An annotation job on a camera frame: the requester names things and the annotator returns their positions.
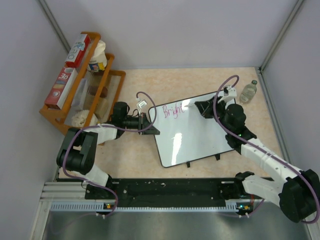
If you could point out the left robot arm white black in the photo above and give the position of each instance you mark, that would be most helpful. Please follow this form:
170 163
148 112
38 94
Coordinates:
78 150

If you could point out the red white toothpaste box upper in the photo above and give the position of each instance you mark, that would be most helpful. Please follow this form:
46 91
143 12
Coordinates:
77 51

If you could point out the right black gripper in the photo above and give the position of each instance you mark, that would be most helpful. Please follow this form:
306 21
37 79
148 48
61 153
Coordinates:
206 108

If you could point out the red 3D toothpaste box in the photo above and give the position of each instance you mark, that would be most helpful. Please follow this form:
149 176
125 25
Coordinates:
60 90

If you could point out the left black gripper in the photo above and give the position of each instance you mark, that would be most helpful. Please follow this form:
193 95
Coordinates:
143 122

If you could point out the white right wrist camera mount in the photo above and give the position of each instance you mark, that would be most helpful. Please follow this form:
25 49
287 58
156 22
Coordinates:
229 94

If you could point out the white whiteboard black frame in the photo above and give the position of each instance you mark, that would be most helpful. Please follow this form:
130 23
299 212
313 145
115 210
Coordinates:
185 135

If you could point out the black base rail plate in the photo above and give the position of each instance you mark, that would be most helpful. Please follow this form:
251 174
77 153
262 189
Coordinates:
169 192

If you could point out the orange wooden shelf rack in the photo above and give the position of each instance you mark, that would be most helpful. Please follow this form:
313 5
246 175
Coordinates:
112 79

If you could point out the clear plastic box on shelf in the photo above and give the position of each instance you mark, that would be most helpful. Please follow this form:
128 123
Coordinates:
80 95

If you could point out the white crumpled bag lower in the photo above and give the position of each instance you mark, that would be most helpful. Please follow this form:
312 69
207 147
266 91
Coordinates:
79 119

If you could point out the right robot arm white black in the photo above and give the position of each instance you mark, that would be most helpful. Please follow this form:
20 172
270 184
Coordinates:
294 191

